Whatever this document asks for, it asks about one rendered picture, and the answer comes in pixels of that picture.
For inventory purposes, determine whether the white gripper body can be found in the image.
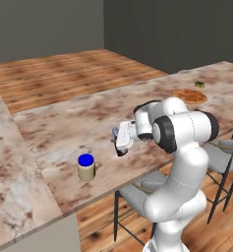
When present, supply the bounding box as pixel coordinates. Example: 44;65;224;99
116;120;136;150

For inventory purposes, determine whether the blue-lidded mayonnaise jar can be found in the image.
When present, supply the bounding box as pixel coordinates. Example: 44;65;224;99
77;153;96;183

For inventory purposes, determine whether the grey stool with black legs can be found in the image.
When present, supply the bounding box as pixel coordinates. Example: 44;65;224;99
203;127;233;225
113;169;168;246

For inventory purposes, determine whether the round brown flatbread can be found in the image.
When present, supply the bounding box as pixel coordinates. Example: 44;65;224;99
171;88;208;105

